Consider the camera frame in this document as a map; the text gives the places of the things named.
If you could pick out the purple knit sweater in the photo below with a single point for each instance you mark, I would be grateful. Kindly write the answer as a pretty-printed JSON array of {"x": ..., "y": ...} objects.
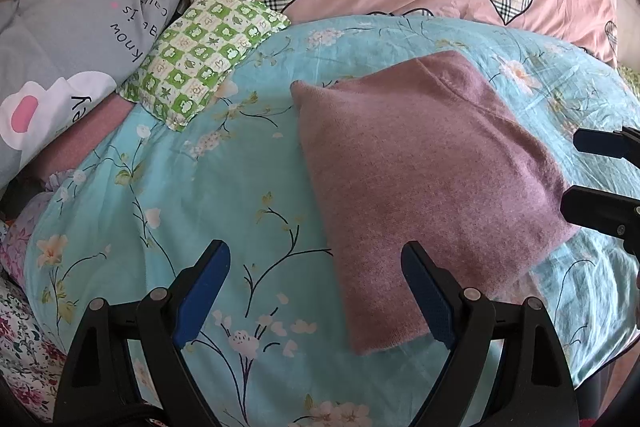
[{"x": 425, "y": 167}]

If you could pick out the green checked pillow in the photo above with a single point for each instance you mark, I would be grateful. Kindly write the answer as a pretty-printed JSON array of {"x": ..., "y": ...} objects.
[{"x": 200, "y": 47}]

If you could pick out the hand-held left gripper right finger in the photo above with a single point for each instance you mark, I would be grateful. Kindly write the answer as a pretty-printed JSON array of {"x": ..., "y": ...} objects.
[{"x": 430, "y": 297}]

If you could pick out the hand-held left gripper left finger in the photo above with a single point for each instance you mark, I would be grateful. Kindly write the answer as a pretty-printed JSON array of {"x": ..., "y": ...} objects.
[{"x": 200, "y": 297}]

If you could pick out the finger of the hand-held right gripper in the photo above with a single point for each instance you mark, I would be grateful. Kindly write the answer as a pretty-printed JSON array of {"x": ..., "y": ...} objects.
[
  {"x": 600, "y": 143},
  {"x": 595, "y": 209}
]

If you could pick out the white floral bedsheet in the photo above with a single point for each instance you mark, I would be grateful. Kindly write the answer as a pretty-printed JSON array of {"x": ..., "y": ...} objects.
[{"x": 25, "y": 357}]

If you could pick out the dusty pink cloth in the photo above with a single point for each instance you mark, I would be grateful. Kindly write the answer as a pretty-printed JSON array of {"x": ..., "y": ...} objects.
[{"x": 85, "y": 137}]

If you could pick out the light blue floral blanket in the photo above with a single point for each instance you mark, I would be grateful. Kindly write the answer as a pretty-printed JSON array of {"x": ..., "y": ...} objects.
[{"x": 200, "y": 187}]

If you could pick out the grey printed pillow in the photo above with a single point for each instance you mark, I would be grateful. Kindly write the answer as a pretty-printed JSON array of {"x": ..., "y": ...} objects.
[{"x": 60, "y": 32}]

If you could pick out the pink floral ruffled cloth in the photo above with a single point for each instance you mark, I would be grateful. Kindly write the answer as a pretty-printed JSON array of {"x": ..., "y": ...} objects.
[{"x": 25, "y": 232}]

